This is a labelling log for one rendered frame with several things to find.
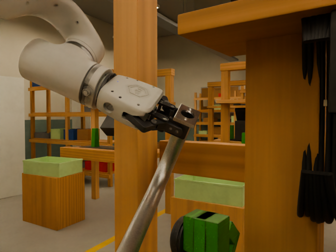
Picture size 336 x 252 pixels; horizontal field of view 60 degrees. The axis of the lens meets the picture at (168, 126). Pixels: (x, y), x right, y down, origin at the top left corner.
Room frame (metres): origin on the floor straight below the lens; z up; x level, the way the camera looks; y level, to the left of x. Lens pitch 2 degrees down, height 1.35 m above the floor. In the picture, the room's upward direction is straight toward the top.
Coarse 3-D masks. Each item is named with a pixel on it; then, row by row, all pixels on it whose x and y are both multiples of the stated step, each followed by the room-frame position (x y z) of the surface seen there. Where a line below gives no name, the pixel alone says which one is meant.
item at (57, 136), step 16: (32, 96) 6.67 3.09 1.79; (48, 96) 7.04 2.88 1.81; (32, 112) 6.65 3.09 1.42; (48, 112) 6.37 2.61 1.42; (64, 112) 6.11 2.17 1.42; (80, 112) 5.87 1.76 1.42; (32, 128) 6.66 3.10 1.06; (48, 128) 7.03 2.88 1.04; (64, 128) 6.72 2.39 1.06; (80, 128) 6.47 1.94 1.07; (32, 144) 6.65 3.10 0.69; (48, 144) 7.02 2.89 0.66; (80, 144) 5.81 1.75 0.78
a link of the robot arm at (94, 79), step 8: (96, 64) 0.54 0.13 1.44; (88, 72) 0.52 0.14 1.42; (96, 72) 0.52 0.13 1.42; (104, 72) 0.53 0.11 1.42; (88, 80) 0.52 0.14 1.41; (96, 80) 0.52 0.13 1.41; (88, 88) 0.52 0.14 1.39; (96, 88) 0.53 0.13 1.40; (80, 96) 0.53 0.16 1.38; (88, 96) 0.53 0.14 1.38; (88, 104) 0.54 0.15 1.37
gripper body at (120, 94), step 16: (112, 80) 0.54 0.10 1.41; (128, 80) 0.56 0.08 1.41; (96, 96) 0.52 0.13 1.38; (112, 96) 0.50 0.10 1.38; (128, 96) 0.51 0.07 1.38; (144, 96) 0.53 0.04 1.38; (160, 96) 0.55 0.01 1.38; (112, 112) 0.52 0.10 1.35; (128, 112) 0.50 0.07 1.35; (144, 112) 0.50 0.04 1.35
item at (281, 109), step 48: (144, 0) 0.80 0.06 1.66; (144, 48) 0.80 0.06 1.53; (288, 48) 0.56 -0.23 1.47; (288, 96) 0.56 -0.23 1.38; (144, 144) 0.80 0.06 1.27; (288, 144) 0.56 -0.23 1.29; (144, 192) 0.80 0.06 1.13; (288, 192) 0.56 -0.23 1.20; (144, 240) 0.80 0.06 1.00; (288, 240) 0.55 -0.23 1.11
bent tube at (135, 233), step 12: (180, 108) 0.54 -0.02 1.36; (192, 108) 0.55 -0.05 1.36; (180, 120) 0.51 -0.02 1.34; (192, 120) 0.52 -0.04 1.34; (168, 144) 0.56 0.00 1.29; (180, 144) 0.55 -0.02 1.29; (168, 156) 0.56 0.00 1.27; (168, 168) 0.56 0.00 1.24; (156, 180) 0.55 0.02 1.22; (156, 192) 0.53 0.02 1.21; (144, 204) 0.49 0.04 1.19; (156, 204) 0.51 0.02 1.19; (144, 216) 0.47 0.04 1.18; (132, 228) 0.44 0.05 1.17; (144, 228) 0.45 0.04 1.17; (132, 240) 0.42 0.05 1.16
